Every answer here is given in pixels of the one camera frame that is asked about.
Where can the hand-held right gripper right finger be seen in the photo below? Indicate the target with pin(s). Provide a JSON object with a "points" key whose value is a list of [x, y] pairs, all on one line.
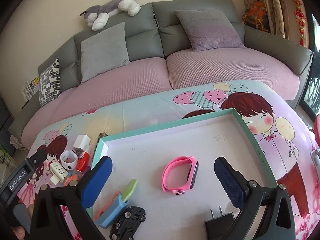
{"points": [[231, 182]]}

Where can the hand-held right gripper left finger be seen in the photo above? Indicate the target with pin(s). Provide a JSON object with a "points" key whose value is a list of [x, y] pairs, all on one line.
{"points": [[97, 180]]}

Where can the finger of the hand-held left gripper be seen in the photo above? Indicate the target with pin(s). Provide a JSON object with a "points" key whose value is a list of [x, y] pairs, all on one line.
{"points": [[37, 158]]}

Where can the red glue bottle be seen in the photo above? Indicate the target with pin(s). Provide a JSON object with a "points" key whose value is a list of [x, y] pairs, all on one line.
{"points": [[83, 160]]}

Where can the white slotted plastic holder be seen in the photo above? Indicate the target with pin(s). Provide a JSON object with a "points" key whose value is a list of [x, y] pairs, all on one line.
{"points": [[58, 172]]}

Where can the white smart watch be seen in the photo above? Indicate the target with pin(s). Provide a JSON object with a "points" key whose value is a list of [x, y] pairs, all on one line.
{"points": [[71, 168]]}

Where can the blue orange green toy knife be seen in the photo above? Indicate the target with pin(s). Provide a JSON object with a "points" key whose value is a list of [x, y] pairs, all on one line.
{"points": [[112, 213]]}

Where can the black gold patterned comb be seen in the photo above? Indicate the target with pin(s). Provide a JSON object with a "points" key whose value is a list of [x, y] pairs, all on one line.
{"points": [[98, 142]]}

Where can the pink smart watch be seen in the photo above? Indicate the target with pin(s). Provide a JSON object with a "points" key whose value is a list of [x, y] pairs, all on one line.
{"points": [[194, 173]]}

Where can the white charger plug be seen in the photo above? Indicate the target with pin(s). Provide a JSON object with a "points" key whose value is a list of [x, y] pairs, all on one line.
{"points": [[80, 142]]}

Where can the black charger plug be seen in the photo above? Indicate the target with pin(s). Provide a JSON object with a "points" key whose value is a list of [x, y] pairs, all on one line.
{"points": [[220, 226]]}

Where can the black toy car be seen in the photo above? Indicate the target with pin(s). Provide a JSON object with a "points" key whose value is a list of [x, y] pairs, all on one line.
{"points": [[127, 220]]}

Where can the teal cardboard box lid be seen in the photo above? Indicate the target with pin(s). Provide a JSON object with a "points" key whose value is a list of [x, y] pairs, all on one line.
{"points": [[175, 140]]}

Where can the person's left hand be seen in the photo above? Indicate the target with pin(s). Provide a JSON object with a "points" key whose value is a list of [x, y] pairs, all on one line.
{"points": [[18, 233]]}

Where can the white patterned storage box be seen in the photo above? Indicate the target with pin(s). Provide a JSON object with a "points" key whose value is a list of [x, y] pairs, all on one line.
{"points": [[15, 141]]}

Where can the green printed box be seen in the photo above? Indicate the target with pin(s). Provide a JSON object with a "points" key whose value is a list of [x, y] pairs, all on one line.
{"points": [[5, 156]]}

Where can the grey cabinet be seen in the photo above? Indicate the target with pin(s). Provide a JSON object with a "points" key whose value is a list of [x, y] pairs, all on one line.
{"points": [[3, 120]]}

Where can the white magazine rack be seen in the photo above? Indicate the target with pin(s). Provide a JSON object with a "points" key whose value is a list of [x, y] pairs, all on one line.
{"points": [[31, 87]]}

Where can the black white patterned pillow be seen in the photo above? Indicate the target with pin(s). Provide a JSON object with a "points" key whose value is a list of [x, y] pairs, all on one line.
{"points": [[50, 82]]}

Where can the pink printed blanket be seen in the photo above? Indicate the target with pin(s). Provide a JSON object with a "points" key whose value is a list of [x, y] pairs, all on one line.
{"points": [[150, 107]]}

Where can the pink sofa seat cover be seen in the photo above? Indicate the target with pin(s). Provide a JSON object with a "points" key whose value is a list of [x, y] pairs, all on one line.
{"points": [[112, 85], [225, 67]]}

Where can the red plastic stool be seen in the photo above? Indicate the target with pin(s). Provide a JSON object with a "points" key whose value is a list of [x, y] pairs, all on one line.
{"points": [[317, 127]]}

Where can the plain grey pillow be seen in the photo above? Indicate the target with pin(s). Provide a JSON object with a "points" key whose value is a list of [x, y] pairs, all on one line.
{"points": [[105, 52]]}

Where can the dark glass door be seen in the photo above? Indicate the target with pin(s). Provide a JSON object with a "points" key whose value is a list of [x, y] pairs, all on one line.
{"points": [[313, 85]]}

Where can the grey and purple pillow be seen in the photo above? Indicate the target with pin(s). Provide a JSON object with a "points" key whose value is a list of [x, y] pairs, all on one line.
{"points": [[207, 30]]}

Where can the grey sofa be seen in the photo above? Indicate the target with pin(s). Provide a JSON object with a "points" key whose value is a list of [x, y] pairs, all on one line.
{"points": [[145, 20]]}

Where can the grey white plush dog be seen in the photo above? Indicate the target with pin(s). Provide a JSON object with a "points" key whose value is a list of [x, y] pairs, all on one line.
{"points": [[110, 7]]}

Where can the orange printed bag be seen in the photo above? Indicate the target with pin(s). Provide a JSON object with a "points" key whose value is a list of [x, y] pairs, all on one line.
{"points": [[257, 15]]}

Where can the red hanging decoration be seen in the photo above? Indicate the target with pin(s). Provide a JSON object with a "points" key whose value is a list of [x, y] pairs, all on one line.
{"points": [[300, 17]]}

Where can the beige patterned curtain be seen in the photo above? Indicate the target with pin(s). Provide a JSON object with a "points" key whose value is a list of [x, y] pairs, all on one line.
{"points": [[270, 0]]}

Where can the silver metal frame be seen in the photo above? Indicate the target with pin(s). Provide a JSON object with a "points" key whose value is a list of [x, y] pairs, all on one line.
{"points": [[316, 155]]}

